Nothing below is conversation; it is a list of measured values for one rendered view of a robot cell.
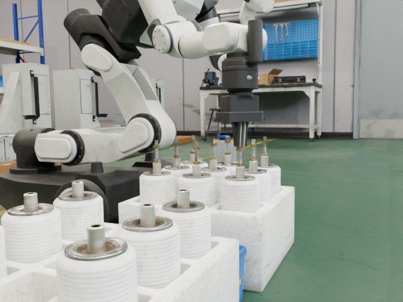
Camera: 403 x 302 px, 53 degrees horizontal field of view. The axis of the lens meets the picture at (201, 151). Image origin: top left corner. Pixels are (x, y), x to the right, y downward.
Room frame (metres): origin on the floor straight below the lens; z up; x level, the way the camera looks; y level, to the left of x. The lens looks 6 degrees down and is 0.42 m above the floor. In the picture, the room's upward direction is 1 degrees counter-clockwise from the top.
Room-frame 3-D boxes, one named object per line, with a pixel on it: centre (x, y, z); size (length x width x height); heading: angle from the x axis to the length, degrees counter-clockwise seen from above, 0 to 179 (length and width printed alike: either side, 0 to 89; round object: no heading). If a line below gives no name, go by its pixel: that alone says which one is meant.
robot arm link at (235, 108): (0.99, -0.10, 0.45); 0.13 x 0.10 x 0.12; 114
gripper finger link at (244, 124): (1.00, -0.11, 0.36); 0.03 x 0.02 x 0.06; 24
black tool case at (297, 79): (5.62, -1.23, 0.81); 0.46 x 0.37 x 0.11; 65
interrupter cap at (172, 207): (0.70, 0.03, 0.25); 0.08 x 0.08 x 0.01
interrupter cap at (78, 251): (0.48, 0.13, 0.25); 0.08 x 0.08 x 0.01
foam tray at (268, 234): (1.15, -0.03, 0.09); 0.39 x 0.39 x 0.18; 66
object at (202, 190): (1.04, 0.01, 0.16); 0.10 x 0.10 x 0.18
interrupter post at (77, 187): (0.79, 0.25, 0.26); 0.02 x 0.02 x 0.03
